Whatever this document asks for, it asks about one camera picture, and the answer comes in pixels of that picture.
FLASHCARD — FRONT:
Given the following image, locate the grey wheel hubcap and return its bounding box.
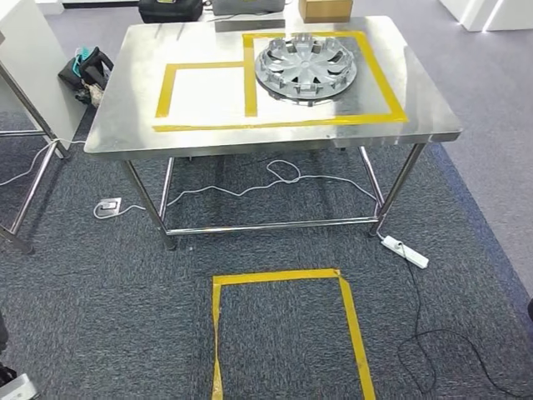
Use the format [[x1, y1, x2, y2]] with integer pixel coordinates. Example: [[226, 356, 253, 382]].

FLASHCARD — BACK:
[[254, 32, 359, 106]]

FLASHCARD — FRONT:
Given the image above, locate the grey laptop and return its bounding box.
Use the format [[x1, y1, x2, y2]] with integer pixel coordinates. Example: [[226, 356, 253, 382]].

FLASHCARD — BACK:
[[211, 0, 286, 17]]

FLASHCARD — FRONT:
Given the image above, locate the white floor cable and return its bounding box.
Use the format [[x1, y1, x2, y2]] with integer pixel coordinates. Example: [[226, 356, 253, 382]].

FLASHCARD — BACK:
[[93, 158, 379, 221]]

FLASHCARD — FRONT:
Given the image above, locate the white glossy plinth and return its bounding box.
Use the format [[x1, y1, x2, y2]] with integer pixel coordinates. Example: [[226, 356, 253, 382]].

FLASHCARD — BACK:
[[438, 0, 533, 33]]

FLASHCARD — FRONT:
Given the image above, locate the yellow floor tape outline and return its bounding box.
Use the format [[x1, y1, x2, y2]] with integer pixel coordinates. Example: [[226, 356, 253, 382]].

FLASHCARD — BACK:
[[210, 268, 378, 400]]

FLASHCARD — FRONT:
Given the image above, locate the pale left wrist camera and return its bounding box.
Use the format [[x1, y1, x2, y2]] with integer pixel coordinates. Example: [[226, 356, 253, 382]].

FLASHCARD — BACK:
[[0, 373, 39, 400]]

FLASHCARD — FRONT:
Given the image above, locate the yellow tape on workbench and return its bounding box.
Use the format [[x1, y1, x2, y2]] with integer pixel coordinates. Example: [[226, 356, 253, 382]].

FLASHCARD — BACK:
[[152, 30, 410, 133]]

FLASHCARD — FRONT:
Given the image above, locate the stainless steel workbench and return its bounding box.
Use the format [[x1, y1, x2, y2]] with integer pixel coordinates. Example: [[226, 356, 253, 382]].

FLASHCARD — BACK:
[[83, 15, 464, 253]]

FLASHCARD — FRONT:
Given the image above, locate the black floor cable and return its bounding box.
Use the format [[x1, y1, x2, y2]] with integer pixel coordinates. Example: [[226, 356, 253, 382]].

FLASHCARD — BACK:
[[395, 242, 533, 400]]

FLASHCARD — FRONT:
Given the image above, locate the white power strip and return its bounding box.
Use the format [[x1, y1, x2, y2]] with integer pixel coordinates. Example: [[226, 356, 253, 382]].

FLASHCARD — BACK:
[[381, 234, 430, 271]]

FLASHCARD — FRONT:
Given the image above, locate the black bag with teal strap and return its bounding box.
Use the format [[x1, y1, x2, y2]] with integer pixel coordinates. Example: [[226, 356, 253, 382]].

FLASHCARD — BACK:
[[57, 45, 115, 109]]

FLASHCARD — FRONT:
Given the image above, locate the brown cardboard box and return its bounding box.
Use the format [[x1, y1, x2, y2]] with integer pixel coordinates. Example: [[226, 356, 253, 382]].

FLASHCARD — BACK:
[[298, 0, 354, 24]]

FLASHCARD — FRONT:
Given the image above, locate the black carry case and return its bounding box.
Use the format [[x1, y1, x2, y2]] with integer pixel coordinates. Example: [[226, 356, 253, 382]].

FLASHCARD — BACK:
[[138, 0, 204, 24]]

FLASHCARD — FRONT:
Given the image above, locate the metal floor socket plate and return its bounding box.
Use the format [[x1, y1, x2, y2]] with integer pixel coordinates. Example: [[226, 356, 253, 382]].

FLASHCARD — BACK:
[[96, 197, 123, 218]]

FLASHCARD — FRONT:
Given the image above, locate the white side table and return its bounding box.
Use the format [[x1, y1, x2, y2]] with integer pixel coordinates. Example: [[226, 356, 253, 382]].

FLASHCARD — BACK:
[[0, 0, 87, 256]]

